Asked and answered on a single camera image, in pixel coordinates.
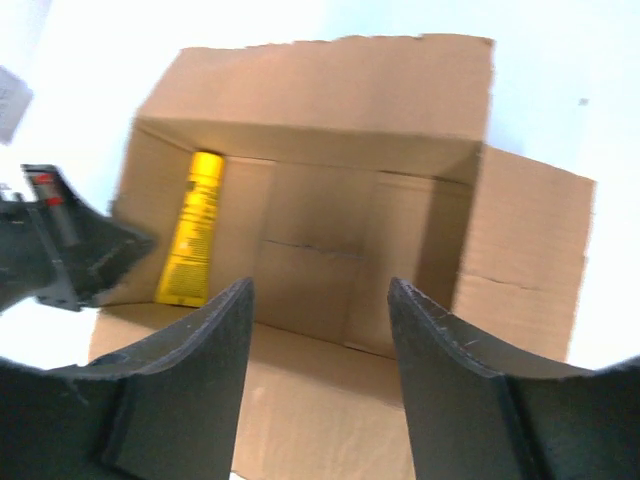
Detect yellow tube in box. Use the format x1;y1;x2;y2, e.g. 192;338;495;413
154;152;225;308

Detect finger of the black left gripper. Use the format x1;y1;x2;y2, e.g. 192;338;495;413
49;168;155;306

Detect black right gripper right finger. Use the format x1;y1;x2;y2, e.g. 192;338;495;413
388;278;639;479

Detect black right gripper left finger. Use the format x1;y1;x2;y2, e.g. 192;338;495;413
1;278;254;480

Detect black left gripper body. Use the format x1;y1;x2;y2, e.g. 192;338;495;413
1;164;84;312

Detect brown cardboard express box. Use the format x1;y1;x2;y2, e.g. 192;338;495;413
89;34;594;479

